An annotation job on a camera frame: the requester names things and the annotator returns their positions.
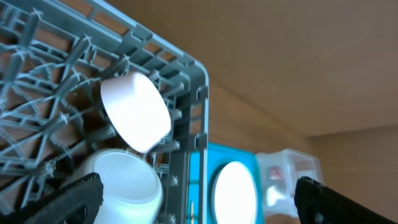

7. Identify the red snack wrapper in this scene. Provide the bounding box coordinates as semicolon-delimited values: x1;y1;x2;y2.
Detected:
269;166;284;181

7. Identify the grey dish rack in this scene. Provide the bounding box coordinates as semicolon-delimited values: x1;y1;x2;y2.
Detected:
1;0;209;223

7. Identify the grey-white bowl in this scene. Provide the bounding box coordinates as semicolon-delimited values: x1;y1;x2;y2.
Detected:
62;149;163;224

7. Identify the wooden chopstick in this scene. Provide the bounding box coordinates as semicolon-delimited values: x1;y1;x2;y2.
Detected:
190;201;195;224

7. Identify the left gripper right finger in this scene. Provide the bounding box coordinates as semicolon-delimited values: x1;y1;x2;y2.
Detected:
294;176;395;224

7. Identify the white tissue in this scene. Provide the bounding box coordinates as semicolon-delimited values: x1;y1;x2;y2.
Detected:
266;185;286;207

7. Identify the teal serving tray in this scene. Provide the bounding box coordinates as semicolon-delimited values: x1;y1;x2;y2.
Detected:
187;142;266;224

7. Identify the large white plate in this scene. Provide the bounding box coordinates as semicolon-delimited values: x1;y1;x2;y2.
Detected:
211;161;257;224

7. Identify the clear plastic bin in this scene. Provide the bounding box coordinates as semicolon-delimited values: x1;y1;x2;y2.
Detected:
256;149;323;218

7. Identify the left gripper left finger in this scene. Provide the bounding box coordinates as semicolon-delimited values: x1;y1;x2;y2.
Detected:
1;172;104;224

